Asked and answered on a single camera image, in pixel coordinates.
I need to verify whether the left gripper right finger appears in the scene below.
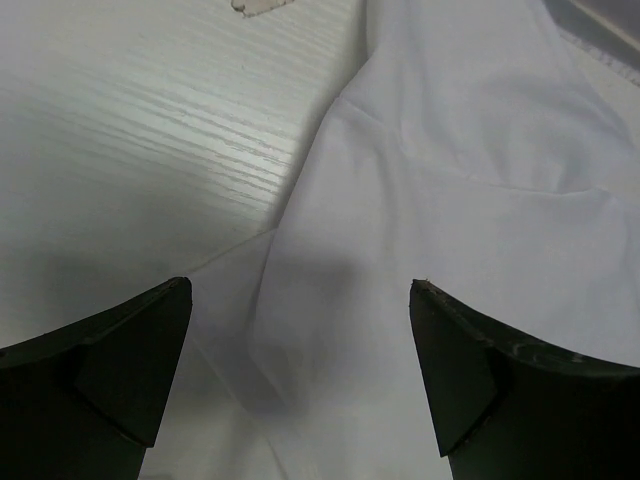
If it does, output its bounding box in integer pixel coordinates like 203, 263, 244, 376
409, 280, 639, 479

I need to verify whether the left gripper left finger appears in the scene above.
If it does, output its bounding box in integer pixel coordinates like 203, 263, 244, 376
1, 277, 193, 479

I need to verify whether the white t shirt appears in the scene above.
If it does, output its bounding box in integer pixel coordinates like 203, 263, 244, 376
141, 1, 639, 479

